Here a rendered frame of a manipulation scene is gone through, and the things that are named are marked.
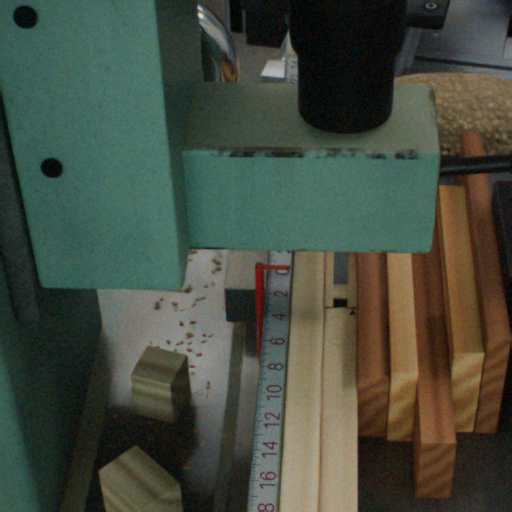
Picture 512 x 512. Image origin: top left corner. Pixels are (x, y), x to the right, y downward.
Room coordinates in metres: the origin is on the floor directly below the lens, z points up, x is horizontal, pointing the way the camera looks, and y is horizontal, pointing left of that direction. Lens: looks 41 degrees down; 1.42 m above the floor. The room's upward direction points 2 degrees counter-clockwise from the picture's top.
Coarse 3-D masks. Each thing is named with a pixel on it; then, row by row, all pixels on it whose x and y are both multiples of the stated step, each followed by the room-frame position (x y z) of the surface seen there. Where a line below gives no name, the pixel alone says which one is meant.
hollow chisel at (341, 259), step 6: (336, 252) 0.52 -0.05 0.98; (342, 252) 0.52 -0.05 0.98; (348, 252) 0.52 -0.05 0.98; (336, 258) 0.52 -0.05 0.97; (342, 258) 0.52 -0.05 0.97; (348, 258) 0.52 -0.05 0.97; (336, 264) 0.52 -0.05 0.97; (342, 264) 0.52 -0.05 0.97; (348, 264) 0.52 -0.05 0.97; (336, 270) 0.52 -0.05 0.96; (342, 270) 0.52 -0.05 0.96; (336, 276) 0.52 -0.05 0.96; (342, 276) 0.52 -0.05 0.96; (336, 282) 0.52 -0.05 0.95; (342, 282) 0.52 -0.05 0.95
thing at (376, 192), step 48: (192, 96) 0.55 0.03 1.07; (240, 96) 0.55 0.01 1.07; (288, 96) 0.55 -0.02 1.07; (432, 96) 0.54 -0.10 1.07; (192, 144) 0.50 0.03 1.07; (240, 144) 0.50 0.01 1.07; (288, 144) 0.50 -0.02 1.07; (336, 144) 0.50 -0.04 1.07; (384, 144) 0.50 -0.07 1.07; (432, 144) 0.49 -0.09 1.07; (192, 192) 0.50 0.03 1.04; (240, 192) 0.50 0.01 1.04; (288, 192) 0.49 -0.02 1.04; (336, 192) 0.49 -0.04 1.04; (384, 192) 0.49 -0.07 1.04; (432, 192) 0.49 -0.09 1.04; (192, 240) 0.50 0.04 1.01; (240, 240) 0.50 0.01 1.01; (288, 240) 0.49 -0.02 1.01; (336, 240) 0.49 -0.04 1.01; (384, 240) 0.49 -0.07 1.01; (432, 240) 0.49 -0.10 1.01
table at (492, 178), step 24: (504, 408) 0.46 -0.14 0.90; (456, 432) 0.44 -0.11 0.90; (504, 432) 0.44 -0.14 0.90; (360, 456) 0.43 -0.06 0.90; (384, 456) 0.43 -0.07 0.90; (408, 456) 0.43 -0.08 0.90; (456, 456) 0.43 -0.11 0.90; (480, 456) 0.42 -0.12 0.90; (504, 456) 0.42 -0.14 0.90; (360, 480) 0.41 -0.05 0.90; (384, 480) 0.41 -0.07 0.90; (408, 480) 0.41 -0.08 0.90; (456, 480) 0.41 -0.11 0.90; (480, 480) 0.41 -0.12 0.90; (504, 480) 0.41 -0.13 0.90; (360, 504) 0.39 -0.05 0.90; (384, 504) 0.39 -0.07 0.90; (408, 504) 0.39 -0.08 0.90; (432, 504) 0.39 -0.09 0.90; (456, 504) 0.39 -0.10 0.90; (480, 504) 0.39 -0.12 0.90; (504, 504) 0.39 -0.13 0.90
